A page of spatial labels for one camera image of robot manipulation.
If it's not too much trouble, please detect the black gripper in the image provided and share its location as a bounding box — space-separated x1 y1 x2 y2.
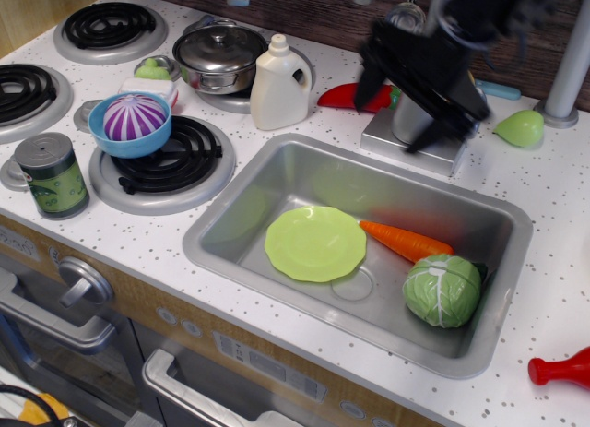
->
353 20 490 154

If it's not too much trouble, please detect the cream detergent bottle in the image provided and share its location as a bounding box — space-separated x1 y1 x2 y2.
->
250 34 313 131

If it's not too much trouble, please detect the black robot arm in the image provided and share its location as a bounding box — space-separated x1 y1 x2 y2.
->
353 0 553 153

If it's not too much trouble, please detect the silver metal sink basin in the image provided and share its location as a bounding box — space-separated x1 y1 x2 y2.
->
183 134 533 378

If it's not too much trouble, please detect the red toy chili pepper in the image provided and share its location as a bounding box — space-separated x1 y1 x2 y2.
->
317 83 402 113

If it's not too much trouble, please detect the silver toy faucet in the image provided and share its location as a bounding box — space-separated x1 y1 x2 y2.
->
360 0 466 176

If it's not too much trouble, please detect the hanging steel ladle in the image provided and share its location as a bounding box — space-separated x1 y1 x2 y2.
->
385 0 426 34

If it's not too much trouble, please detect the green toy pear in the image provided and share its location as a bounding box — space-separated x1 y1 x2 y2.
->
494 110 544 148

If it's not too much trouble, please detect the orange toy carrot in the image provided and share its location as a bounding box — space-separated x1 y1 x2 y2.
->
359 220 454 263

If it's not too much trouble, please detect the back right black burner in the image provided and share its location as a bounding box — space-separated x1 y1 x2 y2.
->
183 18 317 115

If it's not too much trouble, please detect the black burner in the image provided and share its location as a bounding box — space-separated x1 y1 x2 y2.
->
88 116 236 216
1 64 74 144
183 18 317 115
53 2 168 65

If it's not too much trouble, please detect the light green plastic plate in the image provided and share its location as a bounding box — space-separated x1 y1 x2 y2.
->
264 206 367 283

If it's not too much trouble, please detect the green toy cabbage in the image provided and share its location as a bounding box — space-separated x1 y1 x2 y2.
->
402 255 482 328

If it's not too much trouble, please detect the steel pot with lid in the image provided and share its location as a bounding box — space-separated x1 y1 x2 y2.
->
172 23 267 95

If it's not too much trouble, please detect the front right black burner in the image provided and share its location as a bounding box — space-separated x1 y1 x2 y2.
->
88 116 236 216

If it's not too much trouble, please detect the white and red toy sponge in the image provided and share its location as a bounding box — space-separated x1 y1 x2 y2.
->
118 77 179 108

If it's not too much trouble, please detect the green toy vegetable piece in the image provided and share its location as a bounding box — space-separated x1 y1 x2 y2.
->
134 58 171 80

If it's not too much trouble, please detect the blue plastic bowl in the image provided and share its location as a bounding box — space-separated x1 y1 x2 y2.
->
88 92 171 159

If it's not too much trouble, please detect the purple striped toy onion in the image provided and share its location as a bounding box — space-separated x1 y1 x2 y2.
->
103 94 169 141

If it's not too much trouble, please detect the back left black burner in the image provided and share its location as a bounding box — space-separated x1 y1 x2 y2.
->
53 2 168 65

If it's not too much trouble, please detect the red toy bottle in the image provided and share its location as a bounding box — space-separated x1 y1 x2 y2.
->
527 347 589 390

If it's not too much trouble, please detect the green labelled tin can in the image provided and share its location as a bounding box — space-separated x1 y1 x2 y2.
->
14 132 89 219

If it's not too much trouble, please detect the silver oven knob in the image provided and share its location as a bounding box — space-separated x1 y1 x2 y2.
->
58 256 114 308

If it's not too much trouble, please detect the front left black burner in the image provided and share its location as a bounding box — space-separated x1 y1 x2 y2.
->
1 64 74 144

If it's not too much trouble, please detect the yellow and black object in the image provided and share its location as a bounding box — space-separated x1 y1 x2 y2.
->
1 384 77 426

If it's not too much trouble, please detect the light blue utensil handle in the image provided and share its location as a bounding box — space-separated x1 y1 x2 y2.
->
475 79 521 101

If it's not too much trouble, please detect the silver vertical post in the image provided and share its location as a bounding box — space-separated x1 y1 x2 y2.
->
535 0 589 129

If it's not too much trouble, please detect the silver dishwasher door handle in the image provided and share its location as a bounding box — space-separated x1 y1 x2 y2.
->
142 349 300 427

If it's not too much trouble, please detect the silver oven door handle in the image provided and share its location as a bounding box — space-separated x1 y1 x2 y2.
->
1 268 116 354

